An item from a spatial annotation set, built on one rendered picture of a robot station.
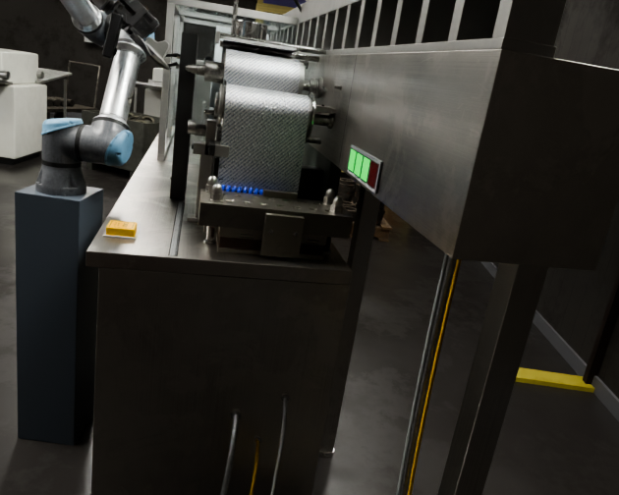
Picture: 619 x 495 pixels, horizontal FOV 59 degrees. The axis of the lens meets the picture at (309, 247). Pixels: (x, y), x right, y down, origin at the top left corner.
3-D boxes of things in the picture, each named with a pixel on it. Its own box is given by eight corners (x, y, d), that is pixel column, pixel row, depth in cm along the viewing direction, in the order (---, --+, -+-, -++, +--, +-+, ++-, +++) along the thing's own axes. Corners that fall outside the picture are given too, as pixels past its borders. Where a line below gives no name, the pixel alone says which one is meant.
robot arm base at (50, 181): (26, 191, 171) (26, 159, 168) (49, 182, 186) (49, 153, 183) (75, 198, 172) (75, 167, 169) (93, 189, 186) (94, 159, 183)
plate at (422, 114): (255, 103, 371) (260, 56, 362) (296, 108, 377) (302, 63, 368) (439, 257, 82) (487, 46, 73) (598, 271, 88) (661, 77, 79)
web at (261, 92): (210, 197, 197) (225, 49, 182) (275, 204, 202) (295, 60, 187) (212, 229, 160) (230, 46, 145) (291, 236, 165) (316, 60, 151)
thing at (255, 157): (216, 190, 157) (222, 125, 152) (296, 198, 163) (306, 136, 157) (216, 190, 157) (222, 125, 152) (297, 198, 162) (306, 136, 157)
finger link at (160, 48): (180, 55, 146) (154, 27, 144) (164, 71, 146) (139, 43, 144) (182, 57, 149) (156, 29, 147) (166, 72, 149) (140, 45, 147)
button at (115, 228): (109, 228, 149) (110, 219, 148) (137, 230, 150) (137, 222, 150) (105, 236, 142) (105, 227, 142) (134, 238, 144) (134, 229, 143)
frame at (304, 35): (264, 57, 361) (269, 20, 355) (277, 59, 363) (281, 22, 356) (500, 49, 75) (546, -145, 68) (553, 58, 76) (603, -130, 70)
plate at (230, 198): (198, 209, 154) (200, 188, 152) (336, 222, 163) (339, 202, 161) (197, 225, 139) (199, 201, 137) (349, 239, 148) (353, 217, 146)
